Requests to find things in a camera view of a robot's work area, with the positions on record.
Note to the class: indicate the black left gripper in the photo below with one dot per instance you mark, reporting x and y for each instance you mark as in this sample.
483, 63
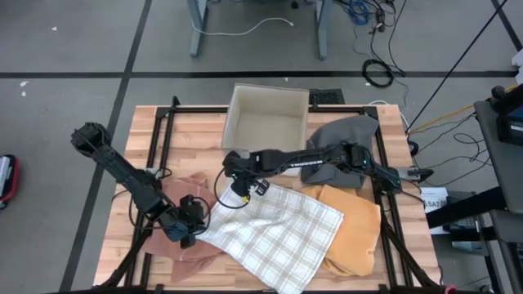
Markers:
181, 228

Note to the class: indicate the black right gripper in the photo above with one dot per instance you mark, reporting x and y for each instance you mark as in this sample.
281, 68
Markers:
241, 163

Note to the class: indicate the pink striped towel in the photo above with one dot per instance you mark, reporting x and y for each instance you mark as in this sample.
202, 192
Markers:
192, 183

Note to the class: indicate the white plaid kitchen towel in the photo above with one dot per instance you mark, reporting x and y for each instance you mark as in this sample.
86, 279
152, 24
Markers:
278, 237

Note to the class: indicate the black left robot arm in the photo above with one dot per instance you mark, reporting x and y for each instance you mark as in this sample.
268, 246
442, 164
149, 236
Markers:
122, 175

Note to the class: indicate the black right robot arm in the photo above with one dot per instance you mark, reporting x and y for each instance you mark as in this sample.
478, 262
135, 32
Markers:
318, 157

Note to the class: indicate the dark grey towel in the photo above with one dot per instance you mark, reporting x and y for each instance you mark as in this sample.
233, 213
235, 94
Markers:
347, 130

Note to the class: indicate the mustard yellow towel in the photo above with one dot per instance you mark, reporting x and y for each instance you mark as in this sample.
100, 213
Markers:
355, 232

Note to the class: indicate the beige fabric storage box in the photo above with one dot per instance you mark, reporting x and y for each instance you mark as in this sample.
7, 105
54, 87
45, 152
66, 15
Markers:
265, 122

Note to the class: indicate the black perforated floor plate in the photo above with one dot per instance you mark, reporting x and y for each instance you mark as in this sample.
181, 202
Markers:
329, 98

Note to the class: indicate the grey desk leg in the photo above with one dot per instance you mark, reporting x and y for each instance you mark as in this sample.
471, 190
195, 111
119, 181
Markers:
197, 36
323, 36

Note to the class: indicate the red and black bag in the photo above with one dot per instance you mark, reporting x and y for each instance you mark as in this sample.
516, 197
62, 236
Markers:
8, 179

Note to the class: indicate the white printed paper box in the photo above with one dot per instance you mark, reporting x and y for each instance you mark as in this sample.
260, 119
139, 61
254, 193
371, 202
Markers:
433, 202

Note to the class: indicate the red round knob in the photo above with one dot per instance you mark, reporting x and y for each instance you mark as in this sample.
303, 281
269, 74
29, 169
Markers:
450, 290

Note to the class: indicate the black side desk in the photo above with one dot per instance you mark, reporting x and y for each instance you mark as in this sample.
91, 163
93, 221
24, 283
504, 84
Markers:
502, 171

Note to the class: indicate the long thin black pole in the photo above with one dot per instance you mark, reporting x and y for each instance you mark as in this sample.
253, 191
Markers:
475, 41

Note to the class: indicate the black electronics case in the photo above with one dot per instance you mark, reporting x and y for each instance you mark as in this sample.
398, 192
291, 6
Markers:
510, 130

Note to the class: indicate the white crumpled sheet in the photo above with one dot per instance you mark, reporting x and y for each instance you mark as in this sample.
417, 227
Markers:
518, 65

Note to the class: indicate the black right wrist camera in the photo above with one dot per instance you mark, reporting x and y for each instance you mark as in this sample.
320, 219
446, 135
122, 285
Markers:
261, 187

